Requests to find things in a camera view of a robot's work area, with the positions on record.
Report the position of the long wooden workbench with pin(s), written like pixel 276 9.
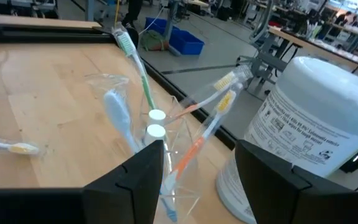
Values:
pixel 306 43

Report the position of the neighbouring wooden table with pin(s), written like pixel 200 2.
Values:
pixel 39 21

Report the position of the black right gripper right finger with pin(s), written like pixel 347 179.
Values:
pixel 266 186

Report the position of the white disinfectant wipes canister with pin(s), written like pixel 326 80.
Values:
pixel 315 118

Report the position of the green white wrapped toothbrush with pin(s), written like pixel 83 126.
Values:
pixel 141 77

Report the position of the clear acrylic organizer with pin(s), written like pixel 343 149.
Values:
pixel 182 140

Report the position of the green bag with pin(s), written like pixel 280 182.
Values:
pixel 152 40

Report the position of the blue plastic bin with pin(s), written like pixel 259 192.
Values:
pixel 158 25
pixel 186 42

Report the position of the grey metal stand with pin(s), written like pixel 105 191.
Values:
pixel 259 65

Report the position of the orange white toothbrush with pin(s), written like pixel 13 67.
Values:
pixel 191 155
pixel 210 98
pixel 11 147

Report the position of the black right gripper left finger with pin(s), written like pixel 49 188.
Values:
pixel 129 186

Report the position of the light blue toothbrush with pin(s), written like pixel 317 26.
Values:
pixel 118 118

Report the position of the person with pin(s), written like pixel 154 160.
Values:
pixel 132 12

